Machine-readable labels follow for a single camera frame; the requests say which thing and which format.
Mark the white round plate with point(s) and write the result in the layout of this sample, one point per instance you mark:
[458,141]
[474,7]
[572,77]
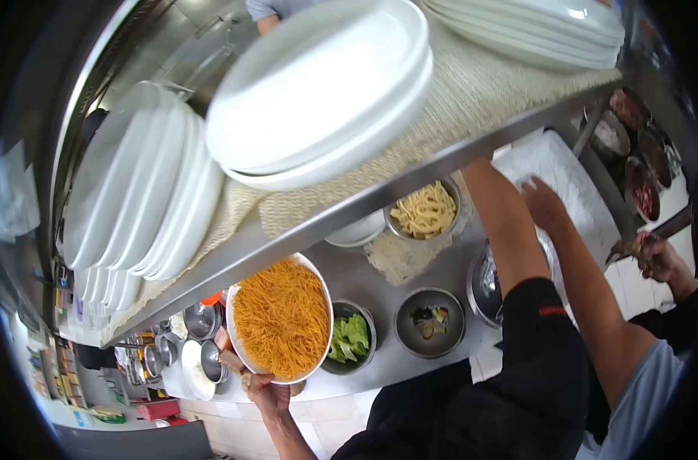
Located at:
[194,371]

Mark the row of white plates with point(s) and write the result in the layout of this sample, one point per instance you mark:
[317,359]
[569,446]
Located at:
[136,184]

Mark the stack of metal bowls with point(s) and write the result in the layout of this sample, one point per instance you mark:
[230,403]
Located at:
[202,319]
[213,361]

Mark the metal bowl with greens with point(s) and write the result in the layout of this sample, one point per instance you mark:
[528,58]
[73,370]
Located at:
[357,362]

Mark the orange fried noodles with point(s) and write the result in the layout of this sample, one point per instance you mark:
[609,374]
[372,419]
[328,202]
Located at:
[281,319]

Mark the row of metal ingredient bowls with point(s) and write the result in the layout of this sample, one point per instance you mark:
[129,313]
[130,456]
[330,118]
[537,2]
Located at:
[636,149]

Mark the person's body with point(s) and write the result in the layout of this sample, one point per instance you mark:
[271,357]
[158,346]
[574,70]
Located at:
[487,391]

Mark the green leaf vegetables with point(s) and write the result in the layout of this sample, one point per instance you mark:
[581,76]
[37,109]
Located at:
[349,338]

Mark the small white dish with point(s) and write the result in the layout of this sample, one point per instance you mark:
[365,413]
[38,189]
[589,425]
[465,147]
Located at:
[357,231]

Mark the person's left thumb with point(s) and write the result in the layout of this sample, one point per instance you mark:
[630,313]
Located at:
[251,379]

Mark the shiny metal pot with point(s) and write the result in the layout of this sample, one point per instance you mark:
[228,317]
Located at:
[485,287]

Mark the metal bowl with yellow noodles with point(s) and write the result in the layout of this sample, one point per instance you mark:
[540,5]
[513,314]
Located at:
[393,230]

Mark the stack of small white plates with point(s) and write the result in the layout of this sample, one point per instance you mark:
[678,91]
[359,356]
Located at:
[104,290]

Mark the bag of white rice noodles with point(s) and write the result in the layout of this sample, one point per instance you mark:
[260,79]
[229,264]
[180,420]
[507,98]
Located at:
[400,260]

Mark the yellow noodles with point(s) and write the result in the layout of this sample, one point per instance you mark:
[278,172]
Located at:
[424,211]

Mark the stack of white oval platters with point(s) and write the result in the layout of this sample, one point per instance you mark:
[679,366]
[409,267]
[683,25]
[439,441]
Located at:
[533,31]

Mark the stainless steel shelf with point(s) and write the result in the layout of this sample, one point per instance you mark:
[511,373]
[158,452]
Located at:
[349,210]

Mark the beige woven mat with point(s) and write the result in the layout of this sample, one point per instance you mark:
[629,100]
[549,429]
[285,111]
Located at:
[469,92]

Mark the grey chair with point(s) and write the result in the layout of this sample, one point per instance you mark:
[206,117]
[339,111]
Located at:
[136,443]

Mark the person's left hand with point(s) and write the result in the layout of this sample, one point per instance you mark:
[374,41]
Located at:
[270,397]

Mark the large white oval plate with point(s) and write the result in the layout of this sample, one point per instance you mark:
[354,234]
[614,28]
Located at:
[377,144]
[317,86]

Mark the metal bowl with scraps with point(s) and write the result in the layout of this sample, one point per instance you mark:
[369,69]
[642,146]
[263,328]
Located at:
[409,339]

